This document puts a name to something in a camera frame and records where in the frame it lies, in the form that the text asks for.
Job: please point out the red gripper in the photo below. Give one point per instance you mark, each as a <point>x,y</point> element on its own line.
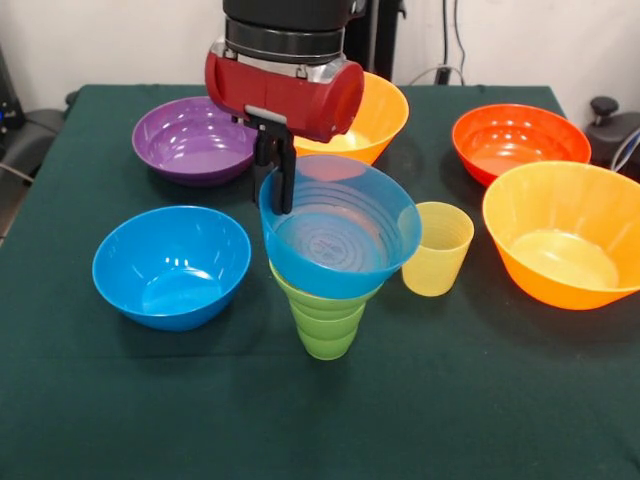
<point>285,100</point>

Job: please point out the shallow translucent blue bowl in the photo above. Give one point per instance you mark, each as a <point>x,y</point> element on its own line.
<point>330,270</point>

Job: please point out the green plastic bowl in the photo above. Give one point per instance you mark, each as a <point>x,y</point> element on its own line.
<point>310,300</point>

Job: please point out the round blue plastic bowl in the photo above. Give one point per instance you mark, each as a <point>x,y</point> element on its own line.
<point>170,280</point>

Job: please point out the green plastic cup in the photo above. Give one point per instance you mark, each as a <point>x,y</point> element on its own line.
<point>327,340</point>

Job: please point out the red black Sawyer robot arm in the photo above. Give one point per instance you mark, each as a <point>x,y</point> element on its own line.
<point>285,25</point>

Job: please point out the purple plastic bowl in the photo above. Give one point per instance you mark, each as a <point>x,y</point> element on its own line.
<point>195,145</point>

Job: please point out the large orange plastic bowl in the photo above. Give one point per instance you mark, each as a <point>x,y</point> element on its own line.
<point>380,120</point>
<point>560,250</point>

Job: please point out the yellow plastic cup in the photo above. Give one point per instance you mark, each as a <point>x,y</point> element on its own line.
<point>440,270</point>

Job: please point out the black office chair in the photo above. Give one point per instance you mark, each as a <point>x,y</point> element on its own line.
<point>35,125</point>

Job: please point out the red plastic bowl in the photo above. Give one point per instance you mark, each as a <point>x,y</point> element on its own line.
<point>520,140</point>

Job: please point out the dark green tablecloth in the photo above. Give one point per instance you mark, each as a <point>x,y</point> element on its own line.
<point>400,400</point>

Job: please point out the black computer case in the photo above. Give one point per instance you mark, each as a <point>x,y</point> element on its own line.
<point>7,100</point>

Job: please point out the black chair with knob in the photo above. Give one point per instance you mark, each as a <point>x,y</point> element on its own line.
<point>615,130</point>

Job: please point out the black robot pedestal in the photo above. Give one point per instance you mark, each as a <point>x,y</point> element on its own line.
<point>382,35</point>

